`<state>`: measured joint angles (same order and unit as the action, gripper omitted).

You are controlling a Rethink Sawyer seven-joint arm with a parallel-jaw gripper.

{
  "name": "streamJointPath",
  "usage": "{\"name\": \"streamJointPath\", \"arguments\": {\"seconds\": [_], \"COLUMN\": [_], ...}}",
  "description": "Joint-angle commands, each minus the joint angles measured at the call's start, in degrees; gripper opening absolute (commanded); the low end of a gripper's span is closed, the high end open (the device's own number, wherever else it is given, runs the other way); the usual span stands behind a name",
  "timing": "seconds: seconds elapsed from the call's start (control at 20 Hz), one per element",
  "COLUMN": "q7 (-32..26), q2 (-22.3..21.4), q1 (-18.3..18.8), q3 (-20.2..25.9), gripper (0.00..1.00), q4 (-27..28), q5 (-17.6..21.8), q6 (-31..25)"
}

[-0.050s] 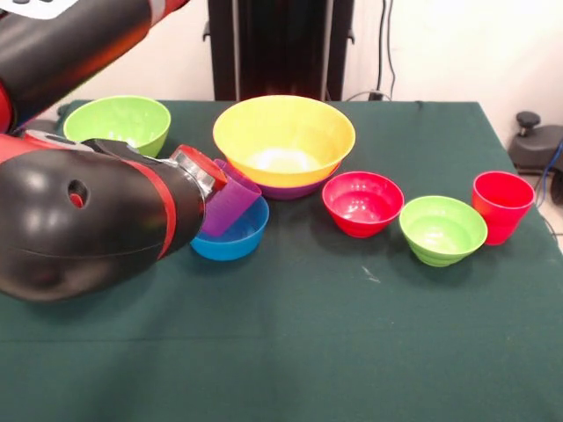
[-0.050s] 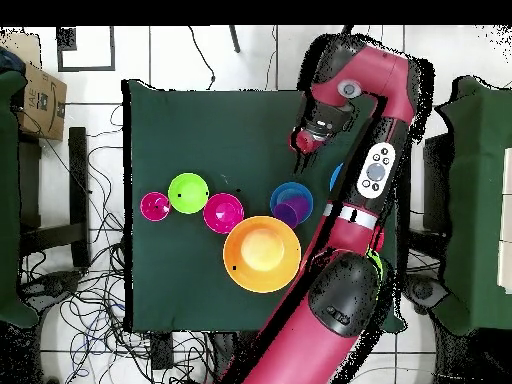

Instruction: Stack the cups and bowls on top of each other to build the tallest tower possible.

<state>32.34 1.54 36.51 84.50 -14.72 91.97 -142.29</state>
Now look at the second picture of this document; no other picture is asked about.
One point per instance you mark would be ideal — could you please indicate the small blue bowl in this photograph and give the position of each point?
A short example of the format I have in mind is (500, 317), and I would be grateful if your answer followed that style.
(280, 192)

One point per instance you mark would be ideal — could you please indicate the purple cup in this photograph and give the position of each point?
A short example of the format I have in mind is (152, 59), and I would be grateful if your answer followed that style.
(294, 210)

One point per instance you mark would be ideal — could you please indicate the small pink bowl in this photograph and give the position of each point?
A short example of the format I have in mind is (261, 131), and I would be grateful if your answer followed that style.
(223, 214)

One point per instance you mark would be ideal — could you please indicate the large yellow bowl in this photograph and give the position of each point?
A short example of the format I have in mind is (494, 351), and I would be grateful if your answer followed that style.
(262, 276)

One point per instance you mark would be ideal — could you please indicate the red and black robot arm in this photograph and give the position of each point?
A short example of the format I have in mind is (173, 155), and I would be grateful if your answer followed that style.
(304, 344)

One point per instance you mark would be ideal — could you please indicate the large blue bowl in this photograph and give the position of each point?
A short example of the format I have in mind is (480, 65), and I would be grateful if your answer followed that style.
(336, 176)

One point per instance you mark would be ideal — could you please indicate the black tripod leg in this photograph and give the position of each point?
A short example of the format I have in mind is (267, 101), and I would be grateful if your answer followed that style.
(347, 29)
(234, 40)

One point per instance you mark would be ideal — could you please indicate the dark green tablecloth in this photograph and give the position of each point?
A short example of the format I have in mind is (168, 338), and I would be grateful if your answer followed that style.
(180, 132)

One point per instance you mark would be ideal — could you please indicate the small green bowl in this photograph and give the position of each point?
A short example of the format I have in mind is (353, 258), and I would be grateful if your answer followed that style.
(188, 192)

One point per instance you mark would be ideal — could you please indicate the large green bowl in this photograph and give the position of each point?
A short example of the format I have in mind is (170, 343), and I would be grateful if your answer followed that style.
(376, 262)

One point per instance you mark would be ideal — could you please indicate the green cloth covered table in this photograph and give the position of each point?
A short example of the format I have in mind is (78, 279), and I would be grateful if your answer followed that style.
(476, 200)
(8, 200)

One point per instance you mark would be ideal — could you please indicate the grey stand base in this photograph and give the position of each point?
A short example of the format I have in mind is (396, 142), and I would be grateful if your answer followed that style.
(424, 290)
(52, 286)

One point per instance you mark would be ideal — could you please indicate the black bench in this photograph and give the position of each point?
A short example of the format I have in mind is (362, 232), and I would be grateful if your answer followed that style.
(78, 192)

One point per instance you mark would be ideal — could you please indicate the cardboard box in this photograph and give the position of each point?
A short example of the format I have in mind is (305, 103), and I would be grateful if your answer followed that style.
(42, 104)

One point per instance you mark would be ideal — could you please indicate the black square floor frame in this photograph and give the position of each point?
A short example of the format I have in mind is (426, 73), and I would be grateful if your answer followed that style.
(86, 68)

